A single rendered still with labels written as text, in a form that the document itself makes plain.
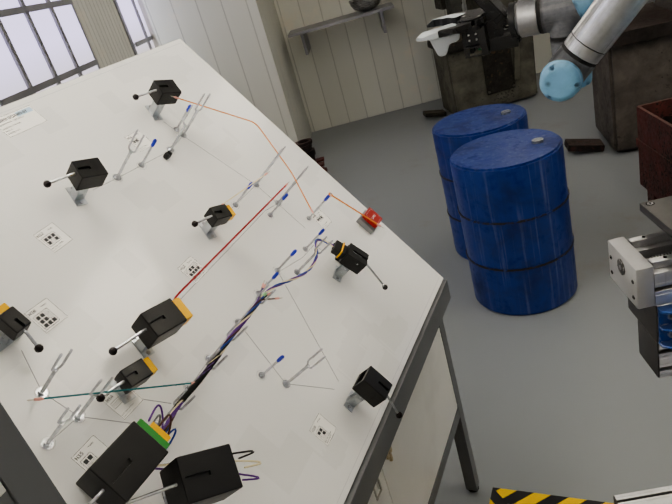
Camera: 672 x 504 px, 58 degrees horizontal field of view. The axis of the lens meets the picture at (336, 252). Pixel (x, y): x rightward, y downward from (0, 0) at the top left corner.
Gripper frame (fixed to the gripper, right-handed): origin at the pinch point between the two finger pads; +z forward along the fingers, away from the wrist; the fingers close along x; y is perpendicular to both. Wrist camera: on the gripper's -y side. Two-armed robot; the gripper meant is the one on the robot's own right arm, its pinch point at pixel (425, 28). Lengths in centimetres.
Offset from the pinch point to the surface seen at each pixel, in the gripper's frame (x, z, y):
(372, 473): -71, 7, 66
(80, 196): -62, 53, 0
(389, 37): 508, 234, 145
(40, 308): -86, 45, 8
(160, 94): -29, 54, -6
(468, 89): 434, 134, 190
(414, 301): -19, 14, 65
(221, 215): -47, 36, 16
